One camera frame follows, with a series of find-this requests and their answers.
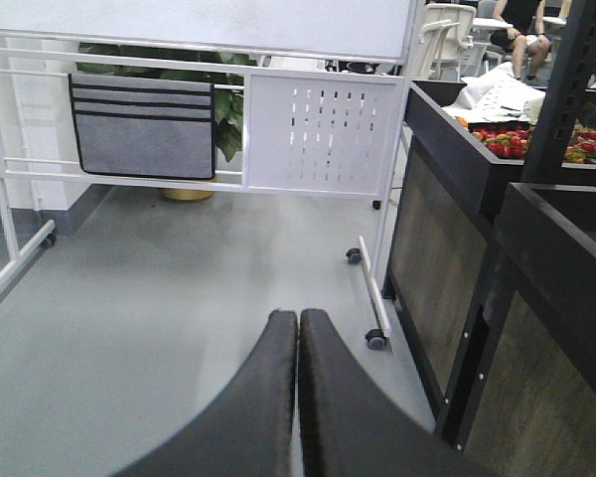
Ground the seated person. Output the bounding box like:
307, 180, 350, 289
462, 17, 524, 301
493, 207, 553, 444
491, 0, 551, 83

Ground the green potted plant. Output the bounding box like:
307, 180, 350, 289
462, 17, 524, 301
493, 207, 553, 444
76, 43, 259, 203

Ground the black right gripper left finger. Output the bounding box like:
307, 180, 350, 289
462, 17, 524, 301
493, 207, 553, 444
116, 310, 297, 476

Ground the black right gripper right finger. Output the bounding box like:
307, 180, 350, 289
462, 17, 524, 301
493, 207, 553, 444
297, 309, 490, 476

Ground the white mobile whiteboard stand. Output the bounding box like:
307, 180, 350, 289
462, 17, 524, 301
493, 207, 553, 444
0, 0, 428, 352

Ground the black wooden produce stand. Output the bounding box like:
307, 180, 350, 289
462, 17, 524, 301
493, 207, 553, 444
383, 1, 596, 476

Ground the grey fabric pocket organizer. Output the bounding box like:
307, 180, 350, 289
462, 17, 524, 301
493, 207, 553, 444
68, 74, 216, 180

